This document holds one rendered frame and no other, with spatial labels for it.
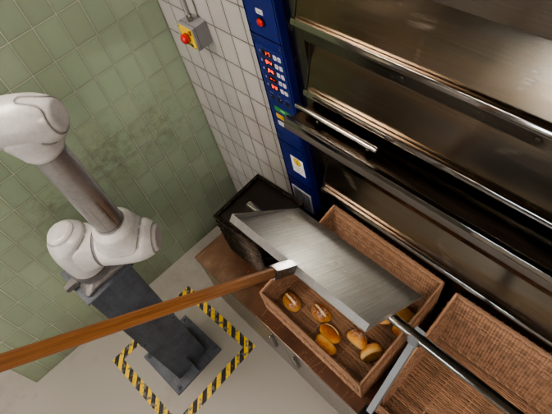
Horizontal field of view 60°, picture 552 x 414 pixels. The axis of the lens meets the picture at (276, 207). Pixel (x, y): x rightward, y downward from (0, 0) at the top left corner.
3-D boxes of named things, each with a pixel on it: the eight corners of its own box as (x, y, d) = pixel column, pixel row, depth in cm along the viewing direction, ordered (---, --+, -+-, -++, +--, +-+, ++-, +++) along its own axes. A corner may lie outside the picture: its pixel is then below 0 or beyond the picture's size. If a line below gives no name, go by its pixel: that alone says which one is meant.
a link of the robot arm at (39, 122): (115, 236, 185) (169, 229, 182) (108, 274, 176) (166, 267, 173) (-21, 85, 123) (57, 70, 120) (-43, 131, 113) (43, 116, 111)
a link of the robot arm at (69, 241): (73, 246, 189) (41, 214, 171) (117, 240, 186) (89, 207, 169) (64, 282, 179) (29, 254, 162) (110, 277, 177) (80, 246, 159)
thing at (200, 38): (198, 34, 195) (190, 11, 187) (213, 42, 190) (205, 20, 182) (184, 43, 193) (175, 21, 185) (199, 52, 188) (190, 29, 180)
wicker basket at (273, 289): (338, 235, 225) (333, 200, 203) (441, 311, 195) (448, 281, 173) (264, 307, 211) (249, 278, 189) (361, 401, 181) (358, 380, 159)
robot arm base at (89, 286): (57, 279, 188) (48, 273, 183) (101, 240, 195) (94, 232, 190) (80, 306, 178) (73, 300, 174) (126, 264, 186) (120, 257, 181)
